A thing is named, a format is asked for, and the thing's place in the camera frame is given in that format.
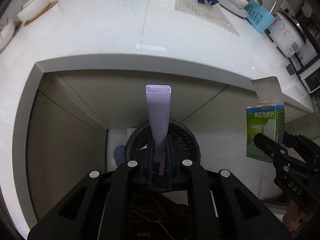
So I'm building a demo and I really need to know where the green trash bag liner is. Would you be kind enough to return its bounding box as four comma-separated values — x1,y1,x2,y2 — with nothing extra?
124,120,201,177

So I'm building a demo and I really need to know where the white wall socket right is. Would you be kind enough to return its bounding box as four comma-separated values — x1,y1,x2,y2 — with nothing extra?
280,0,291,13

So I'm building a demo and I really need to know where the person's right hand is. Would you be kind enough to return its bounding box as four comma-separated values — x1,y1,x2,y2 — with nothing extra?
282,200,313,231

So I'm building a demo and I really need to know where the green white medicine box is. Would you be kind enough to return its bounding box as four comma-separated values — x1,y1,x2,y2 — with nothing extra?
246,76,285,163

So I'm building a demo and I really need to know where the blue slipper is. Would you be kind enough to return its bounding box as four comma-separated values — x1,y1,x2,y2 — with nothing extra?
113,145,126,167

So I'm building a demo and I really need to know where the black mesh trash bin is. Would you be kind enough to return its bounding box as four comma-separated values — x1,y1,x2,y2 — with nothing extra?
125,120,201,163

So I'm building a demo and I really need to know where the microwave oven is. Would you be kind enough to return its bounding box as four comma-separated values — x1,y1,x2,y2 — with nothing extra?
297,55,320,94

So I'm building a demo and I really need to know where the white rice cooker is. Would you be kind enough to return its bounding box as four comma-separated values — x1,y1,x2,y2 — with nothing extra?
268,11,314,58

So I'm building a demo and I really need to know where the blue utensil holder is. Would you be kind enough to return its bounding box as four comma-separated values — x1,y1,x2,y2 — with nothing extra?
244,0,276,34

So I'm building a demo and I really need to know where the purple box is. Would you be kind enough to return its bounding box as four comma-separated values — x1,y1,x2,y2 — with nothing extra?
145,85,171,176

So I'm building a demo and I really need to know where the small black puck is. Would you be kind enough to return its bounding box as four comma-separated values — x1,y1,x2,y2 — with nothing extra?
286,64,296,76

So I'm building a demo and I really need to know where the bubble wrap sheet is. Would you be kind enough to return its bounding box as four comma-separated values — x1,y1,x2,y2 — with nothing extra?
175,0,239,36

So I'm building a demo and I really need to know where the wooden coaster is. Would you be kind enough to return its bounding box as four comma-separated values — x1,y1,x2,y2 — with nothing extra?
24,1,58,26

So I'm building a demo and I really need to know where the white bowl with lid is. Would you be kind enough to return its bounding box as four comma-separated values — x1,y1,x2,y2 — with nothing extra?
17,0,57,22

